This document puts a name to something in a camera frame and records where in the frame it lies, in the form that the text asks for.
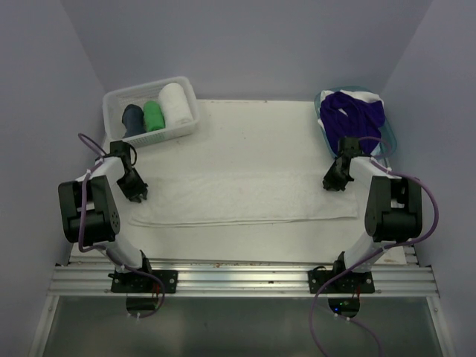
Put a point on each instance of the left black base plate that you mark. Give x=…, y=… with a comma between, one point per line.
x=130, y=283

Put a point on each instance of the white towel pile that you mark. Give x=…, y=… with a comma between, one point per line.
x=212, y=197

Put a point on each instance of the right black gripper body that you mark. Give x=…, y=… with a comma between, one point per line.
x=335, y=179

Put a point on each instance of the purple towel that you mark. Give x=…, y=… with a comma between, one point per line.
x=349, y=119

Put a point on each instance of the green rolled towel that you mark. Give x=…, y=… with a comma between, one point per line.
x=153, y=117

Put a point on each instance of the aluminium mounting rail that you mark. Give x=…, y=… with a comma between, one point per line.
x=251, y=280

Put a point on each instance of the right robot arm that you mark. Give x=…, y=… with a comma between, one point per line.
x=393, y=213

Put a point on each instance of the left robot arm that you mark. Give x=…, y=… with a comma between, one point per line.
x=90, y=217

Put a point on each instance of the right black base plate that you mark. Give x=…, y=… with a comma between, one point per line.
x=350, y=283

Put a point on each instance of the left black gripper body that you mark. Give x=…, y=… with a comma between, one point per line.
x=132, y=185

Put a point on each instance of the white plastic basket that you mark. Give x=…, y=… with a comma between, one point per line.
x=115, y=102

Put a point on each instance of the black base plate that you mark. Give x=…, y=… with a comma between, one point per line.
x=130, y=283
x=350, y=283

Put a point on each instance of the white rolled towel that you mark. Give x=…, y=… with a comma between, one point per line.
x=174, y=105

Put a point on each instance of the teal plastic basin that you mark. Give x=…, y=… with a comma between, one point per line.
x=382, y=150

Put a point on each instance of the dark blue towel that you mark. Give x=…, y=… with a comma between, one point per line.
x=133, y=120

